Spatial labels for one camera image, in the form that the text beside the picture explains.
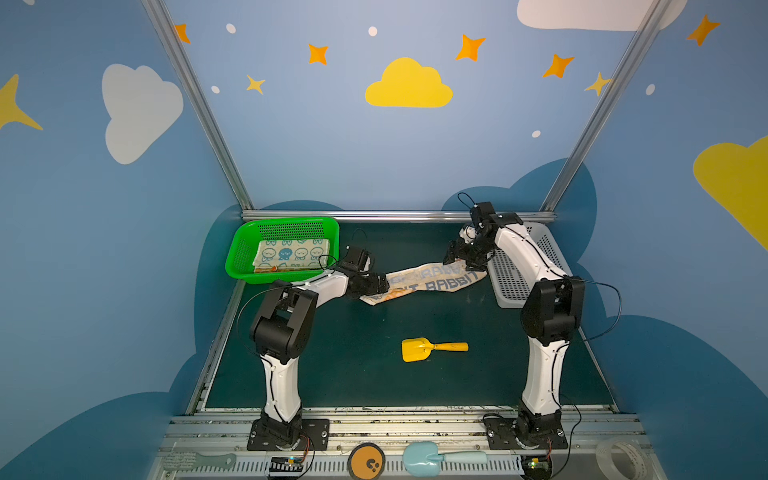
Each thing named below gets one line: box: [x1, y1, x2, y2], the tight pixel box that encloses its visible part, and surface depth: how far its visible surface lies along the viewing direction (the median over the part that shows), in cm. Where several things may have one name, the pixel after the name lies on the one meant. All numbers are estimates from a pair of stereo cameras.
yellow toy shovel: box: [401, 338, 469, 363], surface depth 90 cm
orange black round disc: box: [347, 442, 386, 480], surface depth 72 cm
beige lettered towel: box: [359, 260, 487, 305], surface depth 106 cm
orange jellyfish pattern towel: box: [254, 268, 301, 273], surface depth 106 cm
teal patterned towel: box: [252, 239, 330, 267], surface depth 110 cm
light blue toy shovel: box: [402, 441, 488, 477], surface depth 72 cm
